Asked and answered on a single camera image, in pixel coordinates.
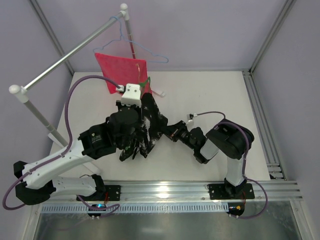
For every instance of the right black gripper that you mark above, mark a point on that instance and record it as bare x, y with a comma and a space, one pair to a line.
174, 129

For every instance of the blue wire hanger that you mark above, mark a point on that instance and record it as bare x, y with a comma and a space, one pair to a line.
140, 45

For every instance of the green plastic hanger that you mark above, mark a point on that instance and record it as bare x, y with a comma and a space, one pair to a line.
134, 121

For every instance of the perforated cable duct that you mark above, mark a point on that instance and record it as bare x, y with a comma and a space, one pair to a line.
140, 208

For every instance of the silver white clothes rack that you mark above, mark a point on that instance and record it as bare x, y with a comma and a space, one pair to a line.
20, 92

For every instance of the red cloth towel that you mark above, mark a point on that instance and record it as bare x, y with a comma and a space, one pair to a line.
125, 71

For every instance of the aluminium side rail frame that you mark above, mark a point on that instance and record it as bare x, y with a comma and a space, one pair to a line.
271, 152

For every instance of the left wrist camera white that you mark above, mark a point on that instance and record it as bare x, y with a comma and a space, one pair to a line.
131, 94

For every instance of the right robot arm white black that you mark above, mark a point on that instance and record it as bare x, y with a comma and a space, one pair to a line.
227, 137

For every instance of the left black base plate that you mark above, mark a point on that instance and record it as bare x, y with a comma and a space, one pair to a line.
112, 192

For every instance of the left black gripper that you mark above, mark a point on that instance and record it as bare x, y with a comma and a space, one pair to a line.
127, 107

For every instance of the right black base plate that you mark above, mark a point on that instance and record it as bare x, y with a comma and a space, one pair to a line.
217, 191

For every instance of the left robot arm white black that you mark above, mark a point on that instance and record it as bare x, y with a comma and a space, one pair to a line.
41, 180

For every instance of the aluminium front rail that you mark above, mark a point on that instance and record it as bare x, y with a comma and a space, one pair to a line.
183, 191

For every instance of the black white tie-dye trousers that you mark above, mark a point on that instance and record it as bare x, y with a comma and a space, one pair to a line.
149, 130

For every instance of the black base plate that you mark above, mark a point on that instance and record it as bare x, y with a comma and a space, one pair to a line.
217, 191
112, 192

